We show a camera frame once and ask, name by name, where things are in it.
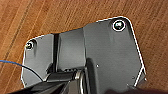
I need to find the thin blue cable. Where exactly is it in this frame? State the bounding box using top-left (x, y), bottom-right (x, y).
top-left (0, 59), bottom-right (45, 83)

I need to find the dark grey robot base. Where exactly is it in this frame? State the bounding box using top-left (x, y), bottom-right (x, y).
top-left (20, 15), bottom-right (147, 94)

